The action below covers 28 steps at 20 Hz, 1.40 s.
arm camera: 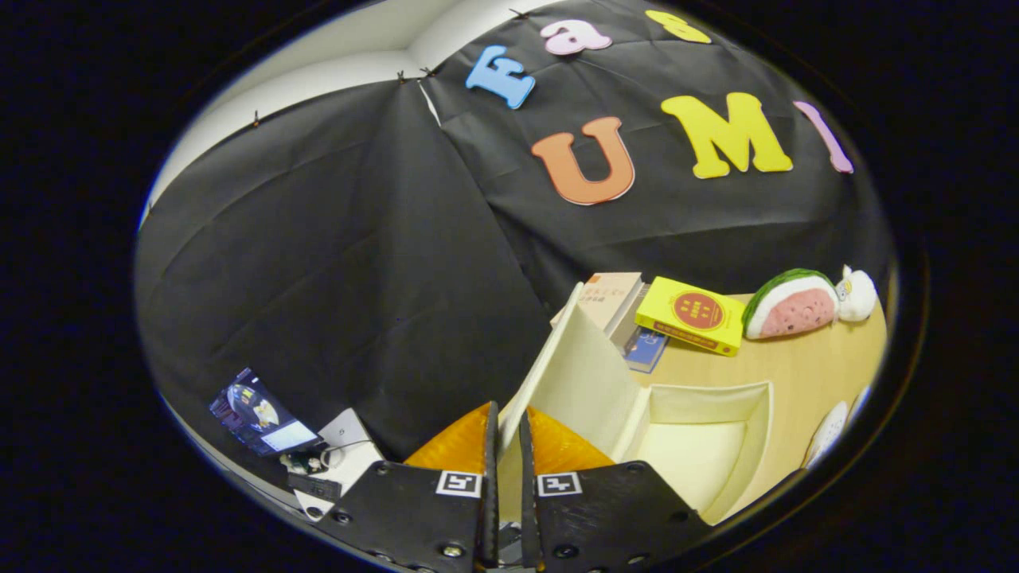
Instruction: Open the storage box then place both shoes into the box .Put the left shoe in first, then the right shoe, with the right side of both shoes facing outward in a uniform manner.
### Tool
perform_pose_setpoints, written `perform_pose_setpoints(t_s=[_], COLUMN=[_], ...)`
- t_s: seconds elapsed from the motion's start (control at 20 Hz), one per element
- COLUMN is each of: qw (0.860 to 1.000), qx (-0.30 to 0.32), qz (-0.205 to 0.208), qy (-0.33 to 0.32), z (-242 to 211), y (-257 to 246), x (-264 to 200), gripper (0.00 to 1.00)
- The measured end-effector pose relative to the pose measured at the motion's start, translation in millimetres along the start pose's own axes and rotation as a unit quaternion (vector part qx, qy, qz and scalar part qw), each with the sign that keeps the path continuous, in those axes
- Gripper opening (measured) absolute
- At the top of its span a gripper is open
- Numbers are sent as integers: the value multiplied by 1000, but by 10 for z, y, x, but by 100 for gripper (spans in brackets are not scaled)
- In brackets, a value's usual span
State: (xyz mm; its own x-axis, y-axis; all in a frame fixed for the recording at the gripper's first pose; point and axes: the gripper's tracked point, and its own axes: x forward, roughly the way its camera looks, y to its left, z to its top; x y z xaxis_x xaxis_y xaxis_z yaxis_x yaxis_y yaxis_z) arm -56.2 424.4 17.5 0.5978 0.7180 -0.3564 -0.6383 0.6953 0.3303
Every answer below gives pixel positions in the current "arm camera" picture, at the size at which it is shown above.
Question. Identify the white plush toy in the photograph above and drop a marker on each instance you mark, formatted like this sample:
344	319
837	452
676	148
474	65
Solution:
858	296

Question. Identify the grey book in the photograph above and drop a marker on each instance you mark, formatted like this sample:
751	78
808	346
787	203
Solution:
629	328

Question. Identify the computer screen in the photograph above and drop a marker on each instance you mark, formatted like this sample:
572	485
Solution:
259	414

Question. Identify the beige book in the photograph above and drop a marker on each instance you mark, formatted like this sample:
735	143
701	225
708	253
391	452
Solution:
609	298

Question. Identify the watermelon slice plush toy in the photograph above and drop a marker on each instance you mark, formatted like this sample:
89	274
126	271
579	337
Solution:
796	310

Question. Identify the beige storage box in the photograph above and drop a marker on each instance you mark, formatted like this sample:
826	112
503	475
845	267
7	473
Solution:
692	454

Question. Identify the black backdrop cloth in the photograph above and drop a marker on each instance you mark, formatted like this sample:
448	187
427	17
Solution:
318	278

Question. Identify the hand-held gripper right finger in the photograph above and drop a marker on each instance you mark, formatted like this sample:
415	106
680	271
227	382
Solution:
529	493

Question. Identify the blue book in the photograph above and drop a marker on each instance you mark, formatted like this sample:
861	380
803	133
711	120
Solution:
646	348

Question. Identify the yellow book with red circle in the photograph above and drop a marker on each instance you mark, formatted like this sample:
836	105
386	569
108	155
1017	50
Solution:
692	314

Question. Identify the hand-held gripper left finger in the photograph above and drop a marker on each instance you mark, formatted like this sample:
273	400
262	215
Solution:
490	493

